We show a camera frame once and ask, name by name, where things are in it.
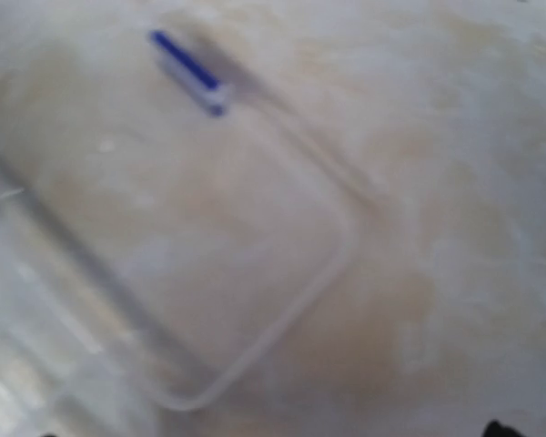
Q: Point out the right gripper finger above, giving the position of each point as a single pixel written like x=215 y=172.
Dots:
x=497 y=429

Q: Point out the clear plastic pill organizer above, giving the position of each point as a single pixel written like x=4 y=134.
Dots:
x=161 y=230

